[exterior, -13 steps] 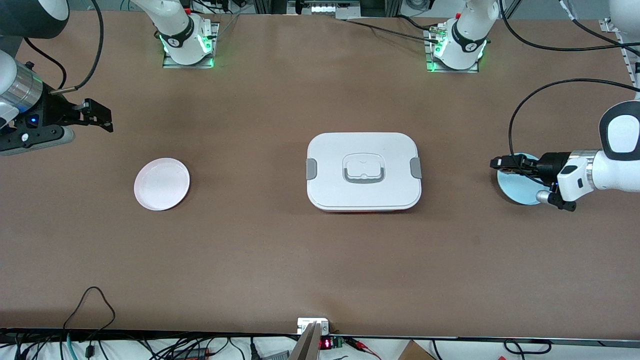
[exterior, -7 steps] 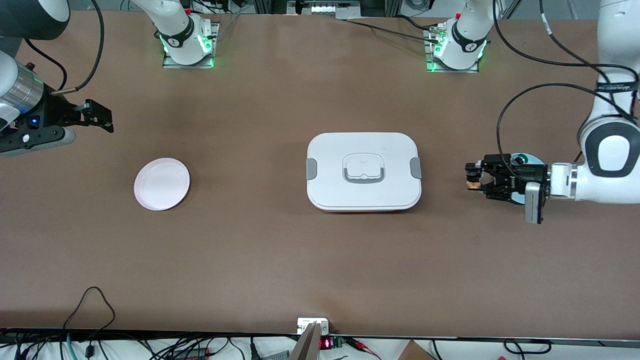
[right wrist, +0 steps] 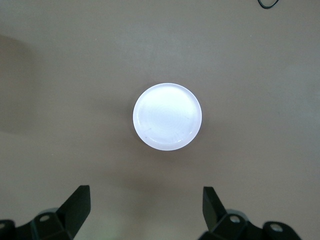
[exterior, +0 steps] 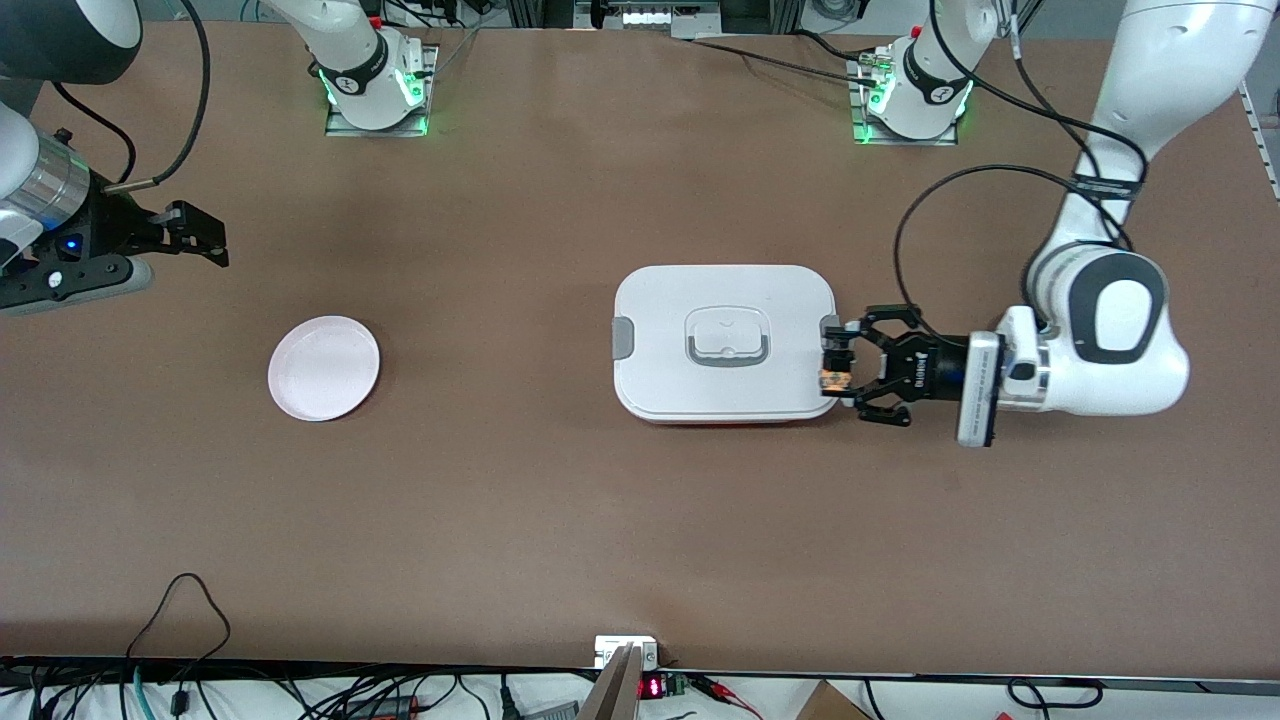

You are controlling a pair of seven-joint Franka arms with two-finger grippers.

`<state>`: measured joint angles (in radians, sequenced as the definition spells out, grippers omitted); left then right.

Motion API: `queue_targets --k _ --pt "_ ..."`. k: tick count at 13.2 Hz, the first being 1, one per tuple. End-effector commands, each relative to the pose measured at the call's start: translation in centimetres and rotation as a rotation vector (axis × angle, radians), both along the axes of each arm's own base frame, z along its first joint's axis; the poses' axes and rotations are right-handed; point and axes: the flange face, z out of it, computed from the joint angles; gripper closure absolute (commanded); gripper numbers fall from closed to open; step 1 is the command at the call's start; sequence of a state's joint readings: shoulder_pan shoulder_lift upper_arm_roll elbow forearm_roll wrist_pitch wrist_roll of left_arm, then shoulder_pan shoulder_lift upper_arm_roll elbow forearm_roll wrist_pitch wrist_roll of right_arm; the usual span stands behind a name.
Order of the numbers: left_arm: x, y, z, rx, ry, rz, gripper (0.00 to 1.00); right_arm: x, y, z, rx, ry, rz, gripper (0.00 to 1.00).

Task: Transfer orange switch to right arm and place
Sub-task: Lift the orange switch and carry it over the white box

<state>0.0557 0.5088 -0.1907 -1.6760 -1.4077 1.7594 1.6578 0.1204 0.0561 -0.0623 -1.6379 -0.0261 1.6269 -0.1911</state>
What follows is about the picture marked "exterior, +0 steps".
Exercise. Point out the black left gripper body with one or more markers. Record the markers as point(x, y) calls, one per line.
point(928, 371)

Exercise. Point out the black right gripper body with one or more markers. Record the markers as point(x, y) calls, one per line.
point(103, 231)

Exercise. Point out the orange switch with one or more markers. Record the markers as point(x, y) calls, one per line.
point(833, 380)

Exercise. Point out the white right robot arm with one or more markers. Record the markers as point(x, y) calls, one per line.
point(335, 30)

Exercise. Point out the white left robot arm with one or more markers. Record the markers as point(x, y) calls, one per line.
point(1170, 60)

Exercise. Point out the pale pink round plate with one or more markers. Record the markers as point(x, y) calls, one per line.
point(325, 368)

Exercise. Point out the brown cardboard piece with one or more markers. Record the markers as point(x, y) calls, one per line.
point(830, 703)

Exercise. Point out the red clip leads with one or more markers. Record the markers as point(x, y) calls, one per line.
point(725, 693)

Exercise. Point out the small white edge device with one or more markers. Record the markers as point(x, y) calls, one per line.
point(620, 648)

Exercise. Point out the red LED display module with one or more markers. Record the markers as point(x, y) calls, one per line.
point(660, 687)

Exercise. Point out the silver lit device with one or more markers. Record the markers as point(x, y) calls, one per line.
point(645, 15)

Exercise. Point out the grey slanted pole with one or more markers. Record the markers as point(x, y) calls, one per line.
point(610, 695)

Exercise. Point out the black power adapter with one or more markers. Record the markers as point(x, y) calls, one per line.
point(385, 707)

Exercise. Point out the black table edge rail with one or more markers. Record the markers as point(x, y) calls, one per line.
point(300, 666)

